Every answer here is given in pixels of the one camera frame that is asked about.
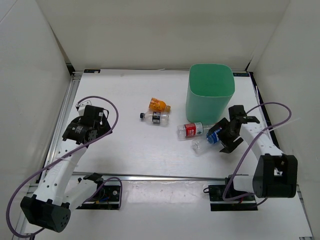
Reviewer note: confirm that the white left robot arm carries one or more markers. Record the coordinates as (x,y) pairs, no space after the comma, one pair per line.
(50,206)

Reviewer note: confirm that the clear bottle blue label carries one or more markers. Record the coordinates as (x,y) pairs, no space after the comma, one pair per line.
(204,143)

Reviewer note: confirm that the aluminium front rail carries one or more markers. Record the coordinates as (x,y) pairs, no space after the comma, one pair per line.
(143,177)

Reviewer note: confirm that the orange juice bottle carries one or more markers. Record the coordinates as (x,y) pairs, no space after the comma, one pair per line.
(157,105)

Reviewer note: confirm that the green plastic bin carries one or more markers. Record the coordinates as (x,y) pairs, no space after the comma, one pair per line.
(210,88)

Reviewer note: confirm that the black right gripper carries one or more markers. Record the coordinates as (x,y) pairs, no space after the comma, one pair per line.
(229,145)

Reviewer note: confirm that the clear bottle red label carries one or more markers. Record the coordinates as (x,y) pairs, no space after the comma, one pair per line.
(192,130)

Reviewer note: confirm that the aluminium left rail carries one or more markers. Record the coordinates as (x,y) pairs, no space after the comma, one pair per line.
(28,188)

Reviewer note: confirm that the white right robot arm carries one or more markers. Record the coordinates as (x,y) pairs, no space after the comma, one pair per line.
(276,173)

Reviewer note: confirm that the aluminium rail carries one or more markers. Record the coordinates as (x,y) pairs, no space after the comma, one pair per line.
(143,177)
(28,188)

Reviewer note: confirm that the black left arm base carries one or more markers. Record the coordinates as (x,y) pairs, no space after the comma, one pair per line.
(109,195)

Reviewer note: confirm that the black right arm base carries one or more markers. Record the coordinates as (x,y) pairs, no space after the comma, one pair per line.
(233,202)

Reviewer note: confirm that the clear bottle black label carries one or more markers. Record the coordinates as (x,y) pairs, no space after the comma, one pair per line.
(155,118)

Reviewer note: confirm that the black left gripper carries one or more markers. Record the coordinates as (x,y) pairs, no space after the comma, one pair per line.
(104,127)

